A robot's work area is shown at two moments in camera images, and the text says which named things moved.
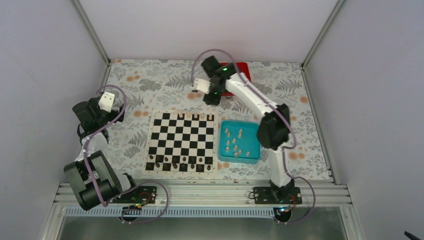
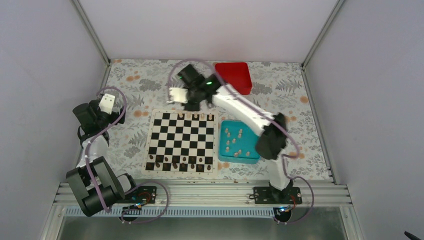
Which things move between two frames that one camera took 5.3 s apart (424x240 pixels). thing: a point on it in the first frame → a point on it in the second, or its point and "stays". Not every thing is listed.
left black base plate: (140, 195) stays
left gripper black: (115, 113) stays
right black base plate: (264, 195) stays
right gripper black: (211, 100) → (196, 106)
